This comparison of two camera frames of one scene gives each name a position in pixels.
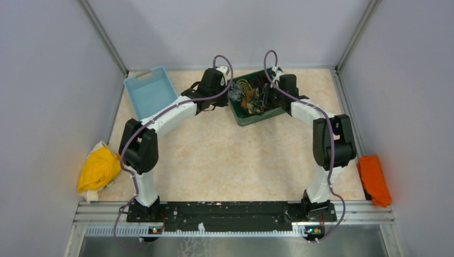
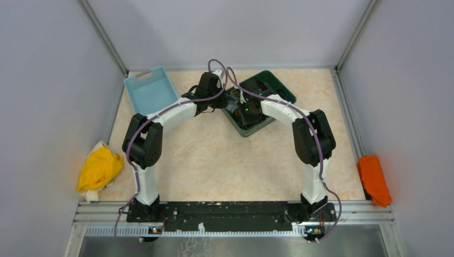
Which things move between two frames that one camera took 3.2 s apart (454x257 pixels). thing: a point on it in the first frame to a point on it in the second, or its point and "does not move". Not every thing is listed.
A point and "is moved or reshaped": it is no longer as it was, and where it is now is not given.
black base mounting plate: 181,214 does not move
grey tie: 234,92 to 232,104
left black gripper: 224,101 does not move
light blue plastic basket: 151,93 does not move
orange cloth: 374,180 does not move
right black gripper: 272,89 to 247,121
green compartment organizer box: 251,97 is moved or reshaped
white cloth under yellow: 92,195 does not move
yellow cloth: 100,167 does not move
